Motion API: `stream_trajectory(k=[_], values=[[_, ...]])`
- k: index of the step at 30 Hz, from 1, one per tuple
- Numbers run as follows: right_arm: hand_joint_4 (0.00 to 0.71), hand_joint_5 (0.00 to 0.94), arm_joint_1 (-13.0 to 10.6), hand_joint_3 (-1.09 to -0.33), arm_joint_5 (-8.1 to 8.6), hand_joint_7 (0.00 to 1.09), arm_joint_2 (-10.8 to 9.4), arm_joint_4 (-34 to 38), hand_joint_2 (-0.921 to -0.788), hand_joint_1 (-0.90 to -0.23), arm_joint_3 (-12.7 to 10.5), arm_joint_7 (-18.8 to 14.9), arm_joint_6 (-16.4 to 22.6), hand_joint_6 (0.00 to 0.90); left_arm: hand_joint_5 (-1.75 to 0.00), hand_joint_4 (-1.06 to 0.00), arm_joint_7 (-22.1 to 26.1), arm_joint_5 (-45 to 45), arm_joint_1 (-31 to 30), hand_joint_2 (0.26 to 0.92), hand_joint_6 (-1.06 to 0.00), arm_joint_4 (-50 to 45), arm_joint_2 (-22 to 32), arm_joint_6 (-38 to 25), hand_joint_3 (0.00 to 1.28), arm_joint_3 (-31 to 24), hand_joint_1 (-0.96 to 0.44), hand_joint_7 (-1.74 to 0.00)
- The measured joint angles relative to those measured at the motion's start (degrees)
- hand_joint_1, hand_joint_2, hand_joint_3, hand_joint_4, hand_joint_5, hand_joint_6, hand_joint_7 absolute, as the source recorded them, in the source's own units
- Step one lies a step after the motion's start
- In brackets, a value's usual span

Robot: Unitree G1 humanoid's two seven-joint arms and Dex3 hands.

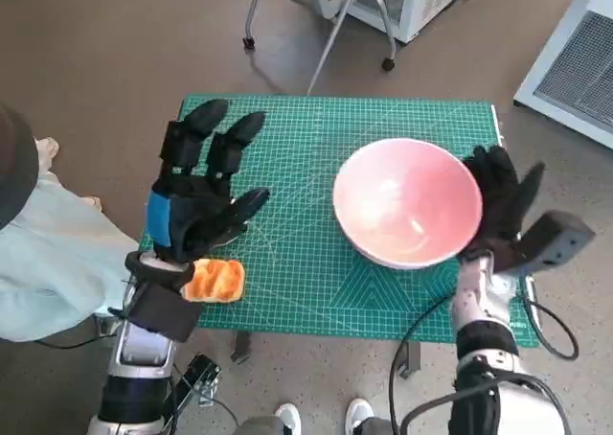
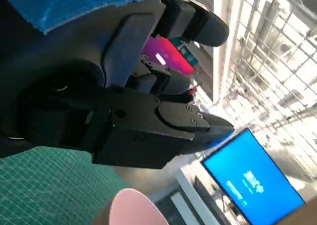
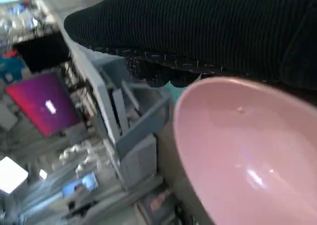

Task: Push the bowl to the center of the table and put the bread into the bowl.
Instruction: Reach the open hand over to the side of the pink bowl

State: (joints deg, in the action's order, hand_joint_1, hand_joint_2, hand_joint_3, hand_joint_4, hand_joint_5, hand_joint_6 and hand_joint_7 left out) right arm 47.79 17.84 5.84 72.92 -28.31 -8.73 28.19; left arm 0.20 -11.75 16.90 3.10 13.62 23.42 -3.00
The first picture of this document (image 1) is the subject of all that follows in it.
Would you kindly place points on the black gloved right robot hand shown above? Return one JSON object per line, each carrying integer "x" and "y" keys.
{"x": 503, "y": 205}

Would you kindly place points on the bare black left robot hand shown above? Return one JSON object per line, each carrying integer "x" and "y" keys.
{"x": 191, "y": 205}

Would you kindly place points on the rectangular toy bread loaf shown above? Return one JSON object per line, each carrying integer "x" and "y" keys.
{"x": 220, "y": 281}

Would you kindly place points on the pink bowl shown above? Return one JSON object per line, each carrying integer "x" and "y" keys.
{"x": 407, "y": 200}

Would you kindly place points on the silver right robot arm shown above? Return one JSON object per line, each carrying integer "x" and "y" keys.
{"x": 483, "y": 305}

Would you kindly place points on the person's foot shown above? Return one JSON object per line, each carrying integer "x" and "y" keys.
{"x": 288, "y": 418}
{"x": 88, "y": 202}
{"x": 360, "y": 416}
{"x": 48, "y": 152}

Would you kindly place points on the green cutting mat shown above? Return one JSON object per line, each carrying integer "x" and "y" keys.
{"x": 297, "y": 167}

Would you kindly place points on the metal table leg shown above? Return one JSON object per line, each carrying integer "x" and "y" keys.
{"x": 240, "y": 346}
{"x": 411, "y": 358}

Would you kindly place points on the grey-white cabinet with mesh panel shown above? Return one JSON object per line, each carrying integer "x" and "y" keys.
{"x": 574, "y": 71}

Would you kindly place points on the person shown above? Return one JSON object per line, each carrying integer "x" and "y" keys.
{"x": 48, "y": 262}

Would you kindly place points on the black metal stand bar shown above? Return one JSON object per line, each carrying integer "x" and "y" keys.
{"x": 201, "y": 375}

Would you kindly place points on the white cabinet with mesh panel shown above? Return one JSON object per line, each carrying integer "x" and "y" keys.
{"x": 431, "y": 4}

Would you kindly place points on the grey metal pole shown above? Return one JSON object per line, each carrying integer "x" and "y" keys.
{"x": 334, "y": 35}

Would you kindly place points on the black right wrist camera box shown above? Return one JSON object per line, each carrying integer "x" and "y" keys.
{"x": 555, "y": 241}

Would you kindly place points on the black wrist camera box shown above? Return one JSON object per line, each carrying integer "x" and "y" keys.
{"x": 555, "y": 241}
{"x": 165, "y": 310}

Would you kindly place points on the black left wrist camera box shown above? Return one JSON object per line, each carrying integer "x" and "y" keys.
{"x": 165, "y": 310}

